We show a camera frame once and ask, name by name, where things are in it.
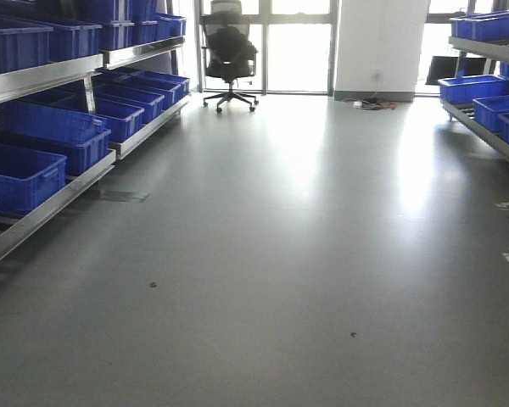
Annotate black office chair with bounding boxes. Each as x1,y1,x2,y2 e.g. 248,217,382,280
201,1,259,114

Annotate cables on floor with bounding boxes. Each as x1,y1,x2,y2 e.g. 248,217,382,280
343,96,398,112

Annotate right steel shelf rack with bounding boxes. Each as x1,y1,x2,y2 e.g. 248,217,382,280
441,36,509,163

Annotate left steel shelf rack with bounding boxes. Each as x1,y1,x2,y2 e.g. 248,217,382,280
0,36,193,275

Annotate blue crate lower left front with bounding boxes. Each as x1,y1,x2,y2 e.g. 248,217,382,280
0,143,67,217

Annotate blue crate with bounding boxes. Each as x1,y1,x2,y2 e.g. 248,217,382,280
0,17,53,74
0,143,67,217
438,75,509,104
0,101,110,176

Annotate blue crate right lower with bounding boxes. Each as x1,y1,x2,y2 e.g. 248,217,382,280
438,75,509,104

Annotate blue crate top left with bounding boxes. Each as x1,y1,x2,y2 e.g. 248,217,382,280
0,17,53,74

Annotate steel shelf rack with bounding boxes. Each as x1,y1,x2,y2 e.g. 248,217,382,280
441,36,509,163
0,36,193,275

